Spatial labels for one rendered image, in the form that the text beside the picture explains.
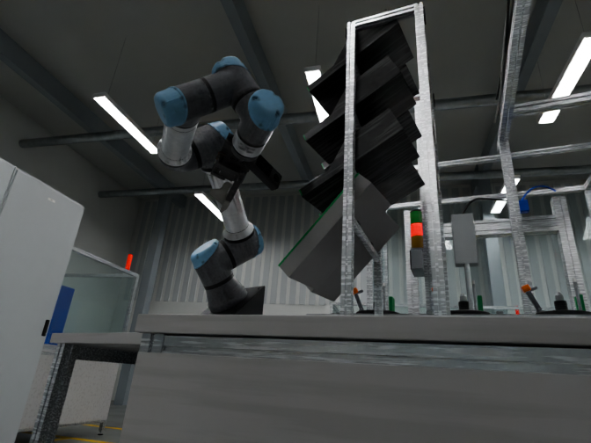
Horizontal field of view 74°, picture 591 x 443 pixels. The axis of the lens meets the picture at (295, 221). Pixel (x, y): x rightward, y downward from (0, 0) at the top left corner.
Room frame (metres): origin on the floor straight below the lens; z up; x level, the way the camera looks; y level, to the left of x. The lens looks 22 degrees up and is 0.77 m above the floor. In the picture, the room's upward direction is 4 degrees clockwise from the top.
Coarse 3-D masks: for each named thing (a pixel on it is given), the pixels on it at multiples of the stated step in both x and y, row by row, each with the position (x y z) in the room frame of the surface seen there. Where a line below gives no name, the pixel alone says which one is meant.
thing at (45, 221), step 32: (32, 192) 3.06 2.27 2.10; (0, 224) 2.90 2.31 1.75; (32, 224) 3.15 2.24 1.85; (64, 224) 3.46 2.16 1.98; (0, 256) 2.99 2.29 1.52; (32, 256) 3.25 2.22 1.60; (64, 256) 3.56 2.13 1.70; (0, 288) 3.08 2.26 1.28; (32, 288) 3.34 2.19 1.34; (0, 320) 3.17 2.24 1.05; (32, 320) 3.43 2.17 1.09; (0, 352) 3.25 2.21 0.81; (32, 352) 3.53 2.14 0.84; (0, 384) 3.34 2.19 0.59; (0, 416) 3.42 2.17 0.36
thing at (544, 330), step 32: (160, 320) 0.65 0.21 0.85; (192, 320) 0.63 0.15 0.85; (224, 320) 0.60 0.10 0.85; (256, 320) 0.58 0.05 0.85; (288, 320) 0.56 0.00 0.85; (320, 320) 0.54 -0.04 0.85; (352, 320) 0.52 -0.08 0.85; (384, 320) 0.51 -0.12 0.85; (416, 320) 0.49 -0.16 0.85; (448, 320) 0.48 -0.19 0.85; (480, 320) 0.46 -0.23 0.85; (512, 320) 0.45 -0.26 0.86; (544, 320) 0.44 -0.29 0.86; (576, 320) 0.42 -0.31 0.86
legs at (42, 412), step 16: (64, 352) 1.26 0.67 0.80; (80, 352) 1.31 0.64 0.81; (96, 352) 1.34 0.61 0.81; (112, 352) 1.39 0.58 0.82; (128, 352) 1.44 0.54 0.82; (64, 368) 1.28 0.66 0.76; (48, 384) 1.27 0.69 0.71; (64, 384) 1.28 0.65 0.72; (48, 400) 1.26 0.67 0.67; (64, 400) 1.29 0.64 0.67; (48, 416) 1.26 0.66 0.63; (32, 432) 1.28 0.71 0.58; (48, 432) 1.28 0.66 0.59
